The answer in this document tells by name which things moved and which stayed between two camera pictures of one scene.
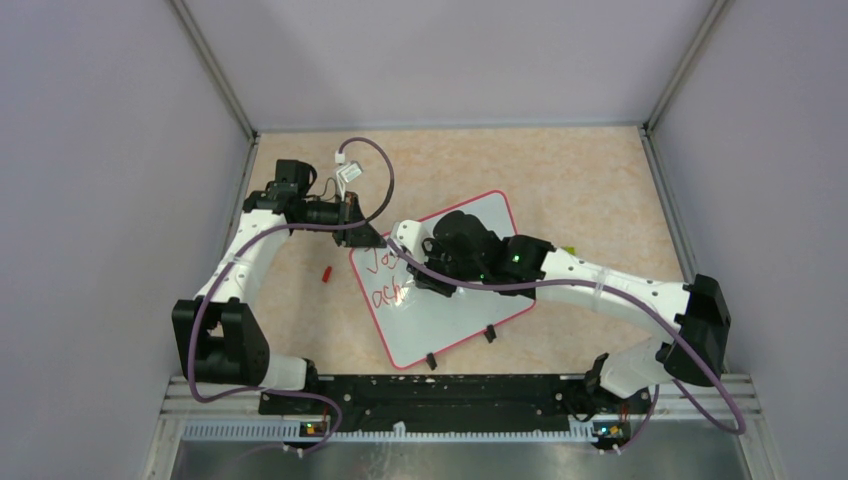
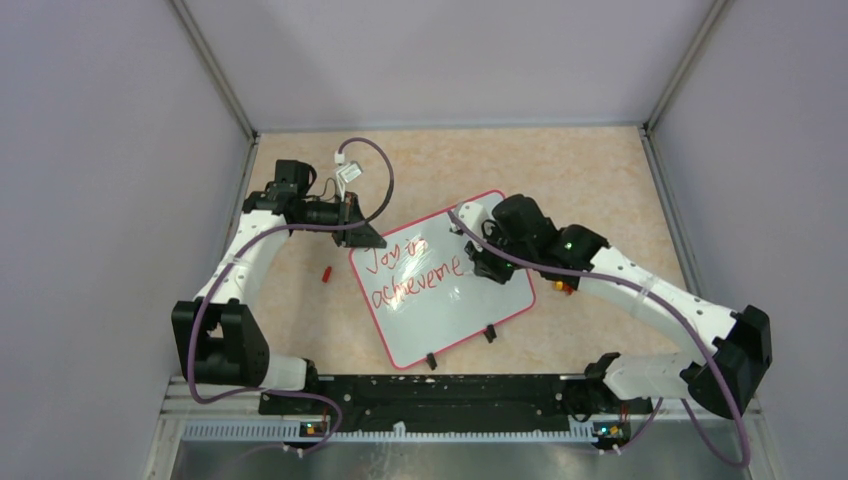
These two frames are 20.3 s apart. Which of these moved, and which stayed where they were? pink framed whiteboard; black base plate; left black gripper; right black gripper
Moved: right black gripper
Stayed: left black gripper; pink framed whiteboard; black base plate
